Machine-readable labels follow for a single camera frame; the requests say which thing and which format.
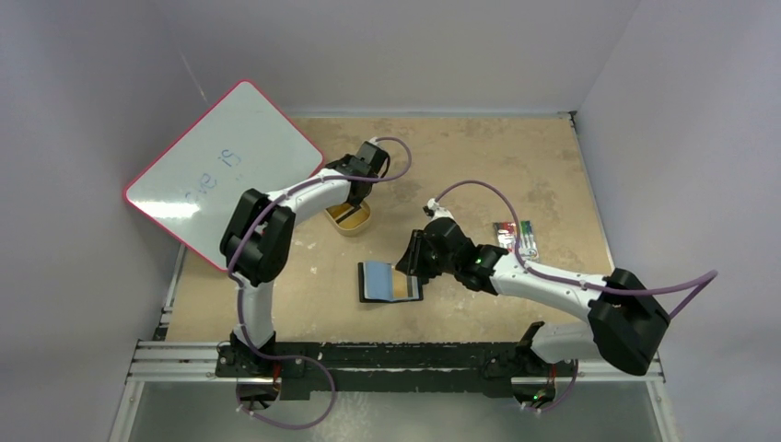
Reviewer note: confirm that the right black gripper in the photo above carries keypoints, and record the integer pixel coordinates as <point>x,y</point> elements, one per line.
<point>418,257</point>

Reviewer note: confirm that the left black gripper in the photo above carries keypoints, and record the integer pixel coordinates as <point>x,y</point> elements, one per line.
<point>346,160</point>

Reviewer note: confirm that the gold credit card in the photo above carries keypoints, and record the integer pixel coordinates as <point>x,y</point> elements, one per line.
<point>405,288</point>
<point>345,215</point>

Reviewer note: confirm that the black card holder wallet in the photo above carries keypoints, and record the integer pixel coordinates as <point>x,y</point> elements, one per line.
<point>374,282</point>

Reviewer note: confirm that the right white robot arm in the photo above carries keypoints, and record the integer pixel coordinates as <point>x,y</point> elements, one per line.
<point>616,321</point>

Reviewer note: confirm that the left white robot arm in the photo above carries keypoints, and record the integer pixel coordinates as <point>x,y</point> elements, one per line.
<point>258,238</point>

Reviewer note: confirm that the beige oval card tray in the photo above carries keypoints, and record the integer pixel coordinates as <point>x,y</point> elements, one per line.
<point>354,225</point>

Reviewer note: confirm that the pack of coloured markers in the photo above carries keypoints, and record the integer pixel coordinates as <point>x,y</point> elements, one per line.
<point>519,237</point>

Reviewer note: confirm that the white board with pink rim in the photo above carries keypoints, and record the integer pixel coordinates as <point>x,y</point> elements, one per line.
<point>242,142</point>

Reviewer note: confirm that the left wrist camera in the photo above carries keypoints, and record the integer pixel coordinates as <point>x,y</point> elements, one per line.
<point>373,152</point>

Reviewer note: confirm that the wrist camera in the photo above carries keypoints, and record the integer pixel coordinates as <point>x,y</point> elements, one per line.
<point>434,210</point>
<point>373,152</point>

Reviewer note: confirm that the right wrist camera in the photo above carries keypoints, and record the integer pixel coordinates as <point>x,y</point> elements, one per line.
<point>434,210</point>

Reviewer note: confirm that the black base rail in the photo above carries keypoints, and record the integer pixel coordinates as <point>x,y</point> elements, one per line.
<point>317,377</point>

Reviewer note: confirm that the aluminium frame rail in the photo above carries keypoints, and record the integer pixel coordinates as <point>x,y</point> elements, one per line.
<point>207,361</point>

